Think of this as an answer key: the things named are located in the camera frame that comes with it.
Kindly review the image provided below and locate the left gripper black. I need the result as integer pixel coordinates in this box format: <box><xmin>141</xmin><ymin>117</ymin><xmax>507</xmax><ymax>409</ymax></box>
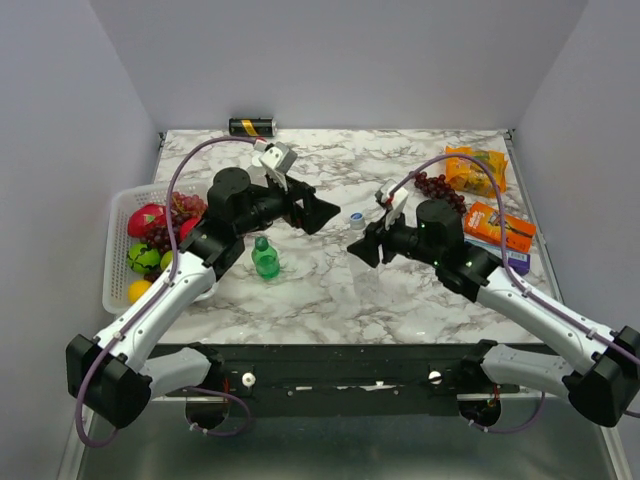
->
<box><xmin>235</xmin><ymin>170</ymin><xmax>341</xmax><ymax>237</ymax></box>

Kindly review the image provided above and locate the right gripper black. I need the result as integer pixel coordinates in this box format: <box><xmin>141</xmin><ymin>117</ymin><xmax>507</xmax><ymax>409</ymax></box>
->
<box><xmin>348</xmin><ymin>203</ymin><xmax>443</xmax><ymax>267</ymax></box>

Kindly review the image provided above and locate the clear plastic water bottle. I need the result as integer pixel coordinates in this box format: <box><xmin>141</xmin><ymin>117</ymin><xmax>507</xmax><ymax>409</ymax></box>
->
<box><xmin>347</xmin><ymin>227</ymin><xmax>383</xmax><ymax>301</ymax></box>

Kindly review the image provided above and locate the blue white bottle cap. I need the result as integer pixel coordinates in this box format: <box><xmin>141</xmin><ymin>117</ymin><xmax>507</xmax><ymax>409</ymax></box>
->
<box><xmin>349</xmin><ymin>212</ymin><xmax>366</xmax><ymax>231</ymax></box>

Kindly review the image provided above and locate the small green bottle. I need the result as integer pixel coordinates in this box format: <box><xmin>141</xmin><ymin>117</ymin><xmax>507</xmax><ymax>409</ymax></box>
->
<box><xmin>251</xmin><ymin>236</ymin><xmax>280</xmax><ymax>280</ymax></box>

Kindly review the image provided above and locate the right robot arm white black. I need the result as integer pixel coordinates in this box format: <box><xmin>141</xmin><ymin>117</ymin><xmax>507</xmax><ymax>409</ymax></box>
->
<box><xmin>347</xmin><ymin>200</ymin><xmax>639</xmax><ymax>427</ymax></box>

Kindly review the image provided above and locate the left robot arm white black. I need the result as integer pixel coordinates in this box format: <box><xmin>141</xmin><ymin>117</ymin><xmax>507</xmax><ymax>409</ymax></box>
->
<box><xmin>65</xmin><ymin>167</ymin><xmax>341</xmax><ymax>429</ymax></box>

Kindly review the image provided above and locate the large clear bottle white cap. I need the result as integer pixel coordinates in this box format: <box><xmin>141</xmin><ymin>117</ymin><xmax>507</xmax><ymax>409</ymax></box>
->
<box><xmin>247</xmin><ymin>157</ymin><xmax>269</xmax><ymax>188</ymax></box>

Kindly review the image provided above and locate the red grape bunch on table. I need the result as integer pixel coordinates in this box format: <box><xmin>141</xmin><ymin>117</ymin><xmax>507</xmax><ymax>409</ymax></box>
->
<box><xmin>414</xmin><ymin>172</ymin><xmax>467</xmax><ymax>216</ymax></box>

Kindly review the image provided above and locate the black battery with gold band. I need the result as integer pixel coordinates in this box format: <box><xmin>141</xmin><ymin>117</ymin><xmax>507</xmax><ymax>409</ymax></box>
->
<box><xmin>228</xmin><ymin>118</ymin><xmax>277</xmax><ymax>138</ymax></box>

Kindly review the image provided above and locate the orange razor box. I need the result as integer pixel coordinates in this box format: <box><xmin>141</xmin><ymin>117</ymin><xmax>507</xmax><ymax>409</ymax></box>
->
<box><xmin>464</xmin><ymin>202</ymin><xmax>537</xmax><ymax>253</ymax></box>

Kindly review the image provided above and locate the orange snack bag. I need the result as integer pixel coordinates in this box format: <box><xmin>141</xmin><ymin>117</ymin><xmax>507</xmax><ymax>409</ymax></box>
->
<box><xmin>445</xmin><ymin>146</ymin><xmax>508</xmax><ymax>198</ymax></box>

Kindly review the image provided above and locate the red apple toy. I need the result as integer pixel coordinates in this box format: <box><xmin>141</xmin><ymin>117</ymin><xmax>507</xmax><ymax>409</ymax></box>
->
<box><xmin>179</xmin><ymin>217</ymin><xmax>200</xmax><ymax>242</ymax></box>

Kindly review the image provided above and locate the red grape bunch in basket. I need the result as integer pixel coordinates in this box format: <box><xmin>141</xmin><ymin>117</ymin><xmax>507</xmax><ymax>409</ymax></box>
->
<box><xmin>141</xmin><ymin>192</ymin><xmax>207</xmax><ymax>282</ymax></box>

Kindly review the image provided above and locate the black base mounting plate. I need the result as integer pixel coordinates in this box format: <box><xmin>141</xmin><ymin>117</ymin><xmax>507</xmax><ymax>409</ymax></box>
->
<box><xmin>144</xmin><ymin>339</ymin><xmax>566</xmax><ymax>419</ymax></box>

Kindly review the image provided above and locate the purple box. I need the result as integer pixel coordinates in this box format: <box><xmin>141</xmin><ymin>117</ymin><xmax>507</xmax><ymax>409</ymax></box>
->
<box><xmin>464</xmin><ymin>237</ymin><xmax>531</xmax><ymax>275</ymax></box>

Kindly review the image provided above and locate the green pear toy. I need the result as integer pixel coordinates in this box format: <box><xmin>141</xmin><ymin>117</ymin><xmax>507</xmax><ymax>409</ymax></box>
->
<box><xmin>160</xmin><ymin>250</ymin><xmax>173</xmax><ymax>270</ymax></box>

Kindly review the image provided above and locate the red dragon fruit toy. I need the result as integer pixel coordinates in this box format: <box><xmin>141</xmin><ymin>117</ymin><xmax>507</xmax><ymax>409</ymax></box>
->
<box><xmin>127</xmin><ymin>203</ymin><xmax>166</xmax><ymax>238</ymax></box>

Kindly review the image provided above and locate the green watermelon toy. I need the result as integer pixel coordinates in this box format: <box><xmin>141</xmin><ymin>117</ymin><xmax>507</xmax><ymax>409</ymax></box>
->
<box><xmin>127</xmin><ymin>243</ymin><xmax>161</xmax><ymax>274</ymax></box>

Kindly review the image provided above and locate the orange fruit toy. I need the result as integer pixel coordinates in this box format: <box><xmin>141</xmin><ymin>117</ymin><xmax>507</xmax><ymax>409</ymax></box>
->
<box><xmin>127</xmin><ymin>279</ymin><xmax>152</xmax><ymax>304</ymax></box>

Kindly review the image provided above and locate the white plastic basket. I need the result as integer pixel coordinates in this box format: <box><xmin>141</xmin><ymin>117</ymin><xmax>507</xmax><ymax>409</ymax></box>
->
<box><xmin>102</xmin><ymin>180</ymin><xmax>217</xmax><ymax>315</ymax></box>

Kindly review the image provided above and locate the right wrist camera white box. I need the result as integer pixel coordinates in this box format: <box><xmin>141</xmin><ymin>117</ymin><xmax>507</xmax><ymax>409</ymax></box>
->
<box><xmin>374</xmin><ymin>180</ymin><xmax>409</xmax><ymax>230</ymax></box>

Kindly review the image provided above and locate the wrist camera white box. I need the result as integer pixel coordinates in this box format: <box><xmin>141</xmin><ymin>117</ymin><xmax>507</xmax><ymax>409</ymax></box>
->
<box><xmin>374</xmin><ymin>180</ymin><xmax>409</xmax><ymax>230</ymax></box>
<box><xmin>258</xmin><ymin>142</ymin><xmax>298</xmax><ymax>191</ymax></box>

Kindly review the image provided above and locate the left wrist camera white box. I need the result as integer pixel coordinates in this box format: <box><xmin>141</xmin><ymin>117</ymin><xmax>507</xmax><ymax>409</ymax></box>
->
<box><xmin>258</xmin><ymin>142</ymin><xmax>298</xmax><ymax>191</ymax></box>

